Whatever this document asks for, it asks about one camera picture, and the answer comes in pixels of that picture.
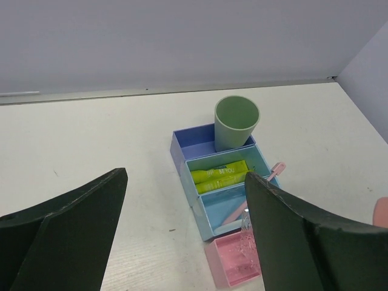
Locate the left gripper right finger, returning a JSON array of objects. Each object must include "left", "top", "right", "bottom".
[{"left": 245, "top": 173, "right": 387, "bottom": 290}]

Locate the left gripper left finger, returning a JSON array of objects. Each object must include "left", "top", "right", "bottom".
[{"left": 1, "top": 168, "right": 128, "bottom": 290}]

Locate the clear textured plastic box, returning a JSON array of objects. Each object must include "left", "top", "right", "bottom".
[{"left": 240, "top": 209, "right": 261, "bottom": 273}]

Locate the pink plastic cup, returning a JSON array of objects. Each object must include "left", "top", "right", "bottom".
[{"left": 373, "top": 197, "right": 388, "bottom": 228}]

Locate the white toothbrush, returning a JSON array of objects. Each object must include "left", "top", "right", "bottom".
[{"left": 213, "top": 219, "right": 242, "bottom": 236}]

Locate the pink toothbrush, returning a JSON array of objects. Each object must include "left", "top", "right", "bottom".
[{"left": 222, "top": 162, "right": 286, "bottom": 226}]

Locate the light blue toothbrush bin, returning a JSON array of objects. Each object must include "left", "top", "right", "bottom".
[{"left": 193, "top": 175, "right": 281, "bottom": 243}]

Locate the light blue toothpaste bin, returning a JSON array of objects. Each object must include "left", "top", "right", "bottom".
[{"left": 179, "top": 145, "right": 270, "bottom": 207}]

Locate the yellow-green toothpaste tube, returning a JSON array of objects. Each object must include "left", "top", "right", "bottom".
[
  {"left": 190, "top": 160, "right": 249, "bottom": 184},
  {"left": 196, "top": 178, "right": 244, "bottom": 195}
]

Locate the pink bin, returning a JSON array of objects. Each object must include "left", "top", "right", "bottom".
[{"left": 204, "top": 232, "right": 261, "bottom": 289}]

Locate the green plastic cup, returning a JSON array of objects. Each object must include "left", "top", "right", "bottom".
[{"left": 215, "top": 95, "right": 260, "bottom": 152}]

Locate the dark blue bin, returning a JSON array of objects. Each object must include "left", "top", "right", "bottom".
[{"left": 170, "top": 123, "right": 267, "bottom": 175}]

